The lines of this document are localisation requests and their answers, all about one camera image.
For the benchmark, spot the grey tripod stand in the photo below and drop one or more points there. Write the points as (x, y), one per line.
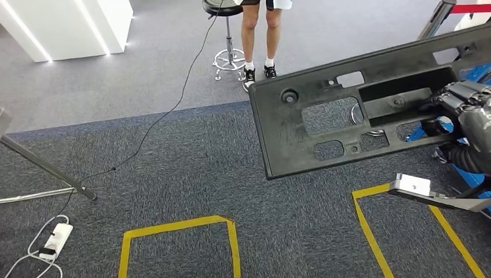
(42, 165)

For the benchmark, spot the red barrier belt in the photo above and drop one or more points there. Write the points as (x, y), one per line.
(472, 8)

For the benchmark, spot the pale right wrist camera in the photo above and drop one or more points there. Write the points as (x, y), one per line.
(412, 184)

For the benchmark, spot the black plastic plate part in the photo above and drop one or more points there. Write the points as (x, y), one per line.
(284, 138)

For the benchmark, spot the black round stool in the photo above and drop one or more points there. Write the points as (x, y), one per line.
(222, 7)

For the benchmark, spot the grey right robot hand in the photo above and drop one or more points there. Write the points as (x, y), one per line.
(475, 115)

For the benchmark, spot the person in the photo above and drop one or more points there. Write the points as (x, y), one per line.
(249, 23)

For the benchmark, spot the yellow floor tape square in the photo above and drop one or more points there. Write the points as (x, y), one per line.
(176, 226)
(370, 234)

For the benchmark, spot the white lit counter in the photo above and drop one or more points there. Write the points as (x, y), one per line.
(57, 27)

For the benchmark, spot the blue metal shelf rack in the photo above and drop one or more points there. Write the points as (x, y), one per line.
(475, 73)

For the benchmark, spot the white power strip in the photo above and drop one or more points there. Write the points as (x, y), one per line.
(57, 238)

